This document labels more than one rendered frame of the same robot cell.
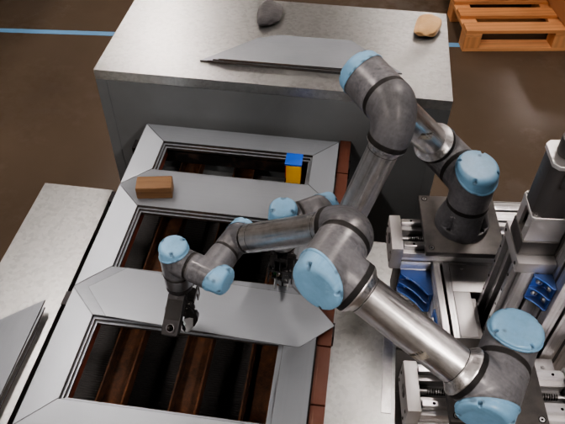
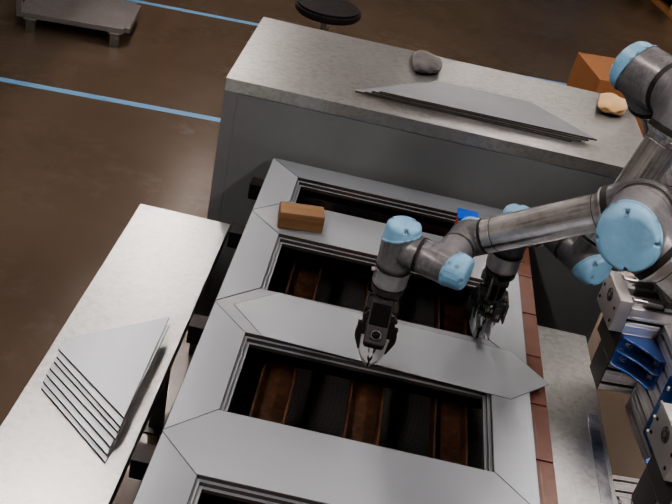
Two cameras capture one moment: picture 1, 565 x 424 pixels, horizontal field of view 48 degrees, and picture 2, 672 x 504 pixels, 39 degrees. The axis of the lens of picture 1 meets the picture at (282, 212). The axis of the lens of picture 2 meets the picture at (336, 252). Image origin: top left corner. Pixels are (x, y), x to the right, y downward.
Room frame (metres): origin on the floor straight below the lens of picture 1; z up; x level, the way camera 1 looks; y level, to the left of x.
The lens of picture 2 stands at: (-0.62, 0.60, 2.12)
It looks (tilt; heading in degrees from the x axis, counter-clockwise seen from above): 32 degrees down; 353
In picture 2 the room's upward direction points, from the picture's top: 13 degrees clockwise
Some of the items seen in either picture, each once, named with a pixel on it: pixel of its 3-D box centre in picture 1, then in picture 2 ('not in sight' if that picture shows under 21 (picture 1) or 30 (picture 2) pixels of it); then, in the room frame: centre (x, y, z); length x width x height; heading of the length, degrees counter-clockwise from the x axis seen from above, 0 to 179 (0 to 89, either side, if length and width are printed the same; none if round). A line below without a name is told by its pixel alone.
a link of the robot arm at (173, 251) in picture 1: (176, 258); (400, 245); (1.01, 0.27, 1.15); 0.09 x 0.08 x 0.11; 62
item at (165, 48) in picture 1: (280, 44); (442, 95); (2.19, 0.02, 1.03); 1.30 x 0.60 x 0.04; 83
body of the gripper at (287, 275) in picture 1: (282, 259); (493, 291); (1.14, 0.00, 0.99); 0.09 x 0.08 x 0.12; 173
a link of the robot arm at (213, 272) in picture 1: (212, 269); (446, 261); (0.98, 0.17, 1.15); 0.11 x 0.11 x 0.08; 62
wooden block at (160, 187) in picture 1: (155, 187); (301, 217); (1.55, 0.44, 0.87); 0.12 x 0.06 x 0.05; 93
